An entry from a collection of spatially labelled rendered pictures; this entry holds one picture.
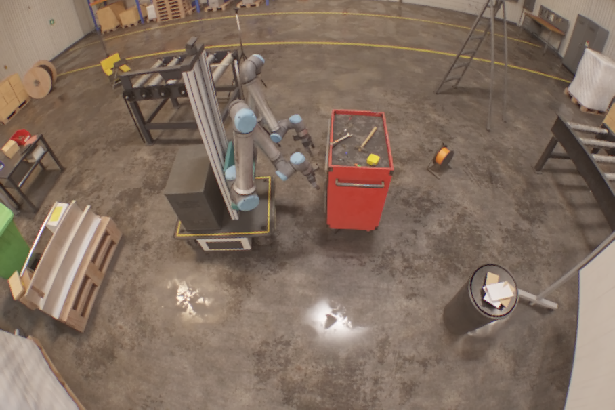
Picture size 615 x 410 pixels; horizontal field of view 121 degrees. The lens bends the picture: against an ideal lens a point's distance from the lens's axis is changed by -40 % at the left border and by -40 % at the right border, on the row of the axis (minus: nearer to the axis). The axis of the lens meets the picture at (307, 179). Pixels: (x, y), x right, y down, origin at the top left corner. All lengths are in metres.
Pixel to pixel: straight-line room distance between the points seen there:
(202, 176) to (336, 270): 1.40
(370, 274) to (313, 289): 0.52
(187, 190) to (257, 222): 0.69
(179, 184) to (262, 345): 1.43
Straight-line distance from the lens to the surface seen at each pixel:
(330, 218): 2.53
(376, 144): 2.32
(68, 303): 3.13
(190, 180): 2.31
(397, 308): 2.58
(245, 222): 2.57
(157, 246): 3.16
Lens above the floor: 2.38
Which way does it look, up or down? 47 degrees down
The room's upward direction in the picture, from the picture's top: 3 degrees counter-clockwise
